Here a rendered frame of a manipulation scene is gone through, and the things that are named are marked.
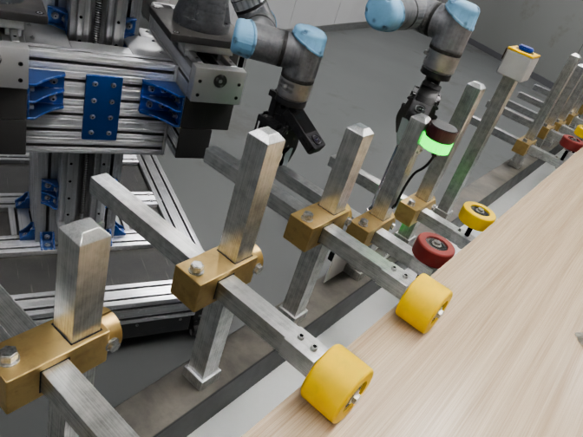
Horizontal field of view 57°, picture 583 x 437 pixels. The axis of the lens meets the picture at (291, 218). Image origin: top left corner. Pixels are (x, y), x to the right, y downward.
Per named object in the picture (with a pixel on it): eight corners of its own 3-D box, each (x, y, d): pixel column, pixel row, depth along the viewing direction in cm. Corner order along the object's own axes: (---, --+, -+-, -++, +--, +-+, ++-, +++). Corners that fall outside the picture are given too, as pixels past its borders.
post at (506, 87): (432, 212, 166) (501, 74, 142) (438, 208, 170) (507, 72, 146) (444, 220, 164) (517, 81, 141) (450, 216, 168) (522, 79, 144)
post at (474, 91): (391, 245, 148) (468, 80, 123) (397, 241, 151) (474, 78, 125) (402, 252, 146) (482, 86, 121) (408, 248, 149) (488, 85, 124)
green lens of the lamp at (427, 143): (415, 143, 107) (419, 133, 106) (428, 138, 111) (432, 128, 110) (441, 158, 104) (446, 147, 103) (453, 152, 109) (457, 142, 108)
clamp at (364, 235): (342, 238, 117) (350, 219, 114) (373, 221, 127) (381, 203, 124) (363, 253, 115) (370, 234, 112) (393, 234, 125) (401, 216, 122)
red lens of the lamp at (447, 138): (420, 132, 105) (424, 121, 104) (432, 127, 110) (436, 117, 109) (446, 146, 103) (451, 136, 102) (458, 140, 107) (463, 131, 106)
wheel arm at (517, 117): (483, 108, 242) (488, 99, 240) (486, 107, 244) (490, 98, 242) (578, 153, 224) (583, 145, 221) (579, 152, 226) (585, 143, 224)
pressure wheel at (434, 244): (390, 280, 113) (412, 237, 107) (408, 267, 119) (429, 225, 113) (423, 303, 110) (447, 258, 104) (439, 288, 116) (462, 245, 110)
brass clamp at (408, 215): (389, 216, 137) (397, 199, 134) (414, 202, 147) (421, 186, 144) (410, 229, 134) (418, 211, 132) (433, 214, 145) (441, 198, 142)
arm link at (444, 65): (460, 61, 118) (424, 48, 119) (450, 81, 121) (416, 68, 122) (461, 55, 124) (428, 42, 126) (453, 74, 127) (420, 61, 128)
